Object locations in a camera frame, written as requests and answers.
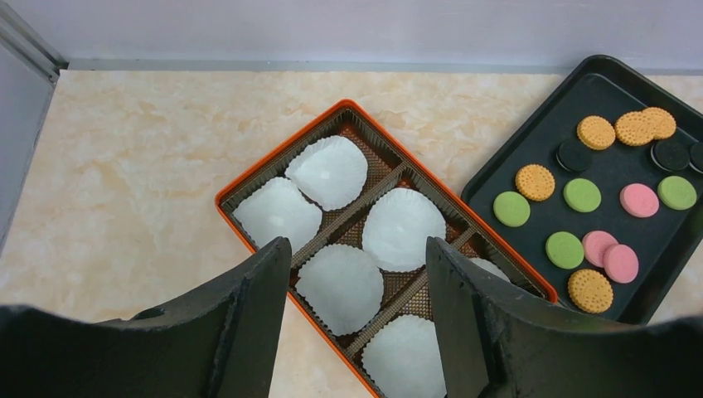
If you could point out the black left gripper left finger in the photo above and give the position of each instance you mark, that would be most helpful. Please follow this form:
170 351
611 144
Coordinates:
217 340

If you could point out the black baking tray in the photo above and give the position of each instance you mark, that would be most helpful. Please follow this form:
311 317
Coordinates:
603 86

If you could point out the orange cookie tin box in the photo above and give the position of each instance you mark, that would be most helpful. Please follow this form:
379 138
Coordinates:
391 165

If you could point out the black sandwich cookie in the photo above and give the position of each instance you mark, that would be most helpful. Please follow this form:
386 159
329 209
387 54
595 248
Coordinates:
573 156
696 156
670 155

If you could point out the green sandwich cookie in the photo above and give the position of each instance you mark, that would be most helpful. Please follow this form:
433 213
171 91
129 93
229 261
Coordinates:
677 193
582 195
511 209
564 250

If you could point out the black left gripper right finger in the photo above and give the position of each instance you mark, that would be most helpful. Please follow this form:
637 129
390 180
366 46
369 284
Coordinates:
497 340

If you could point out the white paper cupcake liner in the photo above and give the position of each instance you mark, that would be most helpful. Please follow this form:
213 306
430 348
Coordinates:
490 267
397 227
403 359
278 208
343 286
331 172

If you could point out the pink sandwich cookie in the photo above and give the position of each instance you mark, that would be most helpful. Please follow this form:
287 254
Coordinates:
639 200
621 264
595 244

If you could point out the yellow sandwich cookie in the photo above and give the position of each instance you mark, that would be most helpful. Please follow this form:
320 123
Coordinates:
659 123
535 182
634 129
590 291
596 132

